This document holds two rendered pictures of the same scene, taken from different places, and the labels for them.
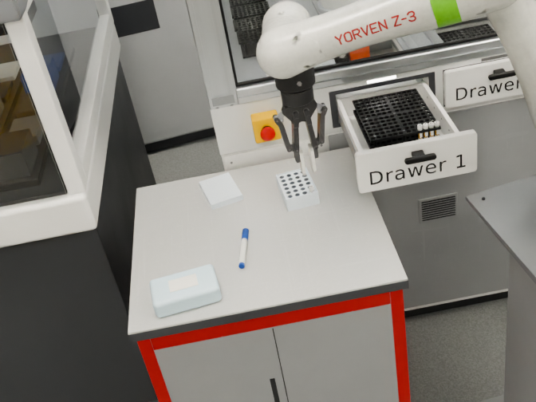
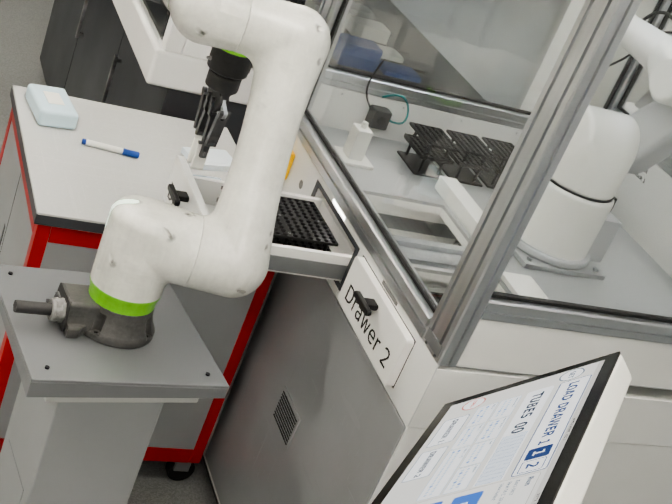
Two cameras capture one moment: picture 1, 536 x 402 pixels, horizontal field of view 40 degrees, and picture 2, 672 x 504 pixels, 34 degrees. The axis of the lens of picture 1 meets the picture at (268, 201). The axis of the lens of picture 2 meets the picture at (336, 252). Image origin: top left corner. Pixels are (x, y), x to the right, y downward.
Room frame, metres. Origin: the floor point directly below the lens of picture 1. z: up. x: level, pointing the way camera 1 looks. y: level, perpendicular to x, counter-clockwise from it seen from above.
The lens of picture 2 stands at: (0.74, -2.28, 1.91)
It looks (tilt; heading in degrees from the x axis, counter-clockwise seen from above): 26 degrees down; 60
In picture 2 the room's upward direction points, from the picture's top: 23 degrees clockwise
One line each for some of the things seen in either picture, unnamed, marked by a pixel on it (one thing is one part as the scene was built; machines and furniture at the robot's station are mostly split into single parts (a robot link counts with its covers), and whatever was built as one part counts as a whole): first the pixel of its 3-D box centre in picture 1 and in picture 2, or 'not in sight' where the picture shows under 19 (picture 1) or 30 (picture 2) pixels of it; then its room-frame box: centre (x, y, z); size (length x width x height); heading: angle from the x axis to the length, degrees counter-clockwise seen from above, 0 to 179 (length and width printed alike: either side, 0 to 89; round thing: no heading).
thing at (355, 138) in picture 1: (394, 124); (277, 229); (1.67, -0.36, 0.86); 0.40 x 0.26 x 0.06; 0
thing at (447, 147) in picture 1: (416, 161); (187, 211); (1.47, -0.37, 0.87); 0.29 x 0.02 x 0.11; 90
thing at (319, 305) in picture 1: (277, 335); (104, 292); (1.48, 0.05, 0.38); 0.62 x 0.58 x 0.76; 90
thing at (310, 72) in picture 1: (293, 73); (231, 60); (1.55, -0.11, 1.12); 0.12 x 0.09 x 0.06; 6
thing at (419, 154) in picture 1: (419, 155); (179, 195); (1.44, -0.37, 0.91); 0.07 x 0.04 x 0.01; 90
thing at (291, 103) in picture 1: (298, 103); (219, 91); (1.54, -0.11, 1.05); 0.08 x 0.07 x 0.09; 96
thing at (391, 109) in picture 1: (395, 124); (274, 227); (1.67, -0.36, 0.87); 0.22 x 0.18 x 0.06; 0
